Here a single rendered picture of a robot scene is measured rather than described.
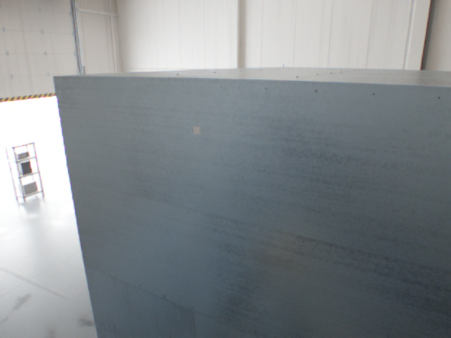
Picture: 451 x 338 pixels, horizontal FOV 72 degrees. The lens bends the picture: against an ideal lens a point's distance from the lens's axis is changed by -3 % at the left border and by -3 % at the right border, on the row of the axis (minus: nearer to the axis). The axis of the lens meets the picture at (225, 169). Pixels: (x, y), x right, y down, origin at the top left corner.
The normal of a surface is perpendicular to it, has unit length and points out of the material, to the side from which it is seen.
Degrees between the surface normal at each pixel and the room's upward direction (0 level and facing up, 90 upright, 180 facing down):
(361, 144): 90
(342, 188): 90
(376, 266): 90
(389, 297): 90
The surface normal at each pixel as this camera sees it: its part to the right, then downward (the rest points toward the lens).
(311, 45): -0.47, 0.28
